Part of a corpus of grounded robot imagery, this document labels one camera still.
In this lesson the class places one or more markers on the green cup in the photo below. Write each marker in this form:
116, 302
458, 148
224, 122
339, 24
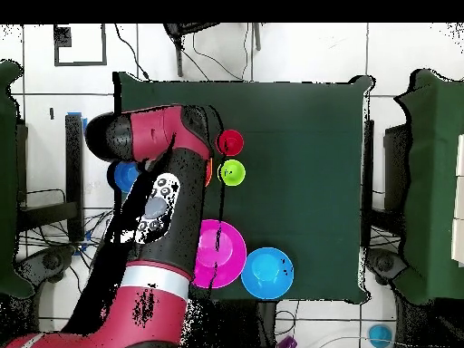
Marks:
233, 173

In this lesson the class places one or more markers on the red cup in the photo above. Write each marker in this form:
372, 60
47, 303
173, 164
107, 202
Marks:
232, 142

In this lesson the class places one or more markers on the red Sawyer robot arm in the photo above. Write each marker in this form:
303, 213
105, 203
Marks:
152, 308

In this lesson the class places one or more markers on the large pink bowl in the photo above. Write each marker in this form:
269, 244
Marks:
228, 253

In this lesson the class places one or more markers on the dark green tablecloth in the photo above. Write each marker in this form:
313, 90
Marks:
308, 181

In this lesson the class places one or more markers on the light blue bowl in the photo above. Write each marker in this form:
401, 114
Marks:
267, 273

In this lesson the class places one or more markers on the small dark blue bowl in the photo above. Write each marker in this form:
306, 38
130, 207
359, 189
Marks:
125, 175

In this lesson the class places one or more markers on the black bench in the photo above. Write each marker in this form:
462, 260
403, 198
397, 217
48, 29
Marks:
74, 181

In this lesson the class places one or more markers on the grey office chair base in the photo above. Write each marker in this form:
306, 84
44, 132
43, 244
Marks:
50, 261
386, 264

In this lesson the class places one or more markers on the blue tape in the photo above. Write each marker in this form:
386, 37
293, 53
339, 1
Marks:
74, 114

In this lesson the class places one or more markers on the small black marker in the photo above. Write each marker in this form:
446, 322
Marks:
52, 113

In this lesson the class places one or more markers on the green-covered side table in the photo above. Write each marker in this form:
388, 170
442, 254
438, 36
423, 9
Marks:
7, 181
435, 181

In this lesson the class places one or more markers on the blue disc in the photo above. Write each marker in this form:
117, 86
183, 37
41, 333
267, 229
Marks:
380, 335

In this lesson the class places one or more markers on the white boxes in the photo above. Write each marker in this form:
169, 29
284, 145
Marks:
459, 199

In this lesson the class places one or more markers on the black square frame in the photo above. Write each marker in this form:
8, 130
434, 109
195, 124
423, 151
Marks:
62, 36

